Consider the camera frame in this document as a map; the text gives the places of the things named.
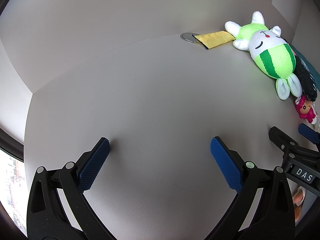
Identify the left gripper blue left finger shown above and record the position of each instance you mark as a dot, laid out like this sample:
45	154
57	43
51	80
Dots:
57	207

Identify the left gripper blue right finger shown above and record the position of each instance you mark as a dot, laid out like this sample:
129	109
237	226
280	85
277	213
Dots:
262	207

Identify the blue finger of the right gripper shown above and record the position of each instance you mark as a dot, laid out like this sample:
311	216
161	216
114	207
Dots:
309	133

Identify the small pink doll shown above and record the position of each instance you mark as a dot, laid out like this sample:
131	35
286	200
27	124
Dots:
306	109

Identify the black-haired doll with glasses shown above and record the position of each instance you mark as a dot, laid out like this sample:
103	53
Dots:
307	75

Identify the green watermelon bunny plush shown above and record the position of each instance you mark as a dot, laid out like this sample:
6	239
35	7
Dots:
270	52

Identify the person's right hand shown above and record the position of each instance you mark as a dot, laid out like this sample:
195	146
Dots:
298	199

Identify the yellow snack wrapper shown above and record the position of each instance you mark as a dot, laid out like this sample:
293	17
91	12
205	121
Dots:
212	40

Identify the grey desk cable grommet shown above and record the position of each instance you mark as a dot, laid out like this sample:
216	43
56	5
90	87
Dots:
189	37

